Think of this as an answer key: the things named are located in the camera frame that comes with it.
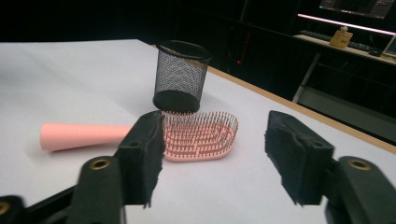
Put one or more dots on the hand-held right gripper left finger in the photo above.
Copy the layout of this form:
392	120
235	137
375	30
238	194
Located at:
141	155

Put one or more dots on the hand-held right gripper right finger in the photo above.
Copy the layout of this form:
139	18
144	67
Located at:
295	152

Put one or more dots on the pink hairbrush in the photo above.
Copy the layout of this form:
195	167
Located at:
77	137

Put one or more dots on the black mesh pen holder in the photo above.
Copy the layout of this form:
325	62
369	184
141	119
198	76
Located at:
182	74

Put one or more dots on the dark keyboard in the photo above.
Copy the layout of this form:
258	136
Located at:
317	35

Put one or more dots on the tan bottle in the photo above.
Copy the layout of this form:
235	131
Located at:
341	39

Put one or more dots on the small black desk object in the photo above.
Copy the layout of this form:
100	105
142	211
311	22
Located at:
375	51

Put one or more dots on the glowing light bar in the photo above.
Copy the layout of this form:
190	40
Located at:
342	23

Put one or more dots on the computer monitor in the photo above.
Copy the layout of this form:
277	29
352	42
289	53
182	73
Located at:
358	6

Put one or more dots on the white metal frame stand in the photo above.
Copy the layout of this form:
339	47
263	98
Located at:
306	77

